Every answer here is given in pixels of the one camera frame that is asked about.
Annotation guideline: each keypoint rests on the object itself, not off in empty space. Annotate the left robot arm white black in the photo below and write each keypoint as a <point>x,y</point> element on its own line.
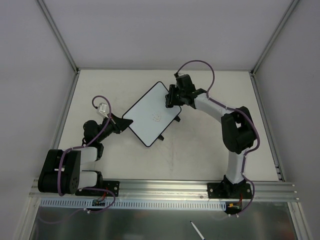
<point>63,170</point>

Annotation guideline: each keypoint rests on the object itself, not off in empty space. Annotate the left aluminium frame post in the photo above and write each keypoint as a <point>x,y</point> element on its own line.
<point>57,34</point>

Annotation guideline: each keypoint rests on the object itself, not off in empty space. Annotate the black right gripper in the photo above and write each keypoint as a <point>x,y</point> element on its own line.
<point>173,94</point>

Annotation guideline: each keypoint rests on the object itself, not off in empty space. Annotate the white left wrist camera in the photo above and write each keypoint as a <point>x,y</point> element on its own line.
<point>103,110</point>

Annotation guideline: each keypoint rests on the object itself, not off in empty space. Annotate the black whiteboard clip upper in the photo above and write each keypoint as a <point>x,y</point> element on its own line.
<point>177,118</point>

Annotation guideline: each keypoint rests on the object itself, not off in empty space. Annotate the aluminium frame post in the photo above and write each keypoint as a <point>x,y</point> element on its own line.
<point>57,34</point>
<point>275,34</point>

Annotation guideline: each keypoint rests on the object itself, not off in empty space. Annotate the white marker pen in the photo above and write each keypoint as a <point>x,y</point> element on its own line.
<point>197,231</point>

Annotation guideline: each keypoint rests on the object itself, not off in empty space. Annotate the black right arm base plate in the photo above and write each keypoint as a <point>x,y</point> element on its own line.
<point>223,190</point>

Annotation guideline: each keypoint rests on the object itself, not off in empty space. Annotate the aluminium mounting rail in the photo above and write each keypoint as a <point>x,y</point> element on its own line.
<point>196,190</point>

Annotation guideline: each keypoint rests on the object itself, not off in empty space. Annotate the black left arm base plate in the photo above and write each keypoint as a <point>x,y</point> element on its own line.
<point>110,185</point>

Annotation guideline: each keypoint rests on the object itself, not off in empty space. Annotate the white whiteboard black frame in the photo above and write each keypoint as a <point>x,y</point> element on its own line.
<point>150,115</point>

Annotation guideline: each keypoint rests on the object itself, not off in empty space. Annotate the white slotted cable duct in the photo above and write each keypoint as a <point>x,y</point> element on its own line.
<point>134,204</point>

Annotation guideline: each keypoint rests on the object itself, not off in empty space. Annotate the right aluminium frame post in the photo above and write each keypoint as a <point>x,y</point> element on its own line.
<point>275,34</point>

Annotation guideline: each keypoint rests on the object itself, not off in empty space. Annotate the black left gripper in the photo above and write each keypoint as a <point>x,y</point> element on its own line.
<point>116,124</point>

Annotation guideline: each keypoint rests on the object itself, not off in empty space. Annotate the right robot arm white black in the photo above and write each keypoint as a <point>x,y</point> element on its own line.
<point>238,130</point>

